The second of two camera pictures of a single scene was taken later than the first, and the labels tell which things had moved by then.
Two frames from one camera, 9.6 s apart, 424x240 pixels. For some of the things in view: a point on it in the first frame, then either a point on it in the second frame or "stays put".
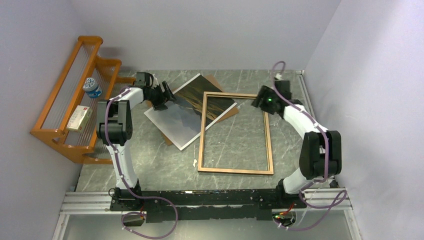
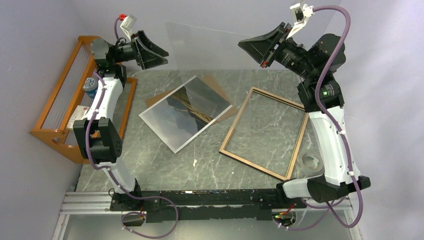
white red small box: (80, 119) stays put
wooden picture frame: (201, 155) to (297, 141)
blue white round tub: (91, 88) stays put
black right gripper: (263, 93) to (262, 47)
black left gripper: (159, 105) to (147, 60)
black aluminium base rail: (204, 205) stays put
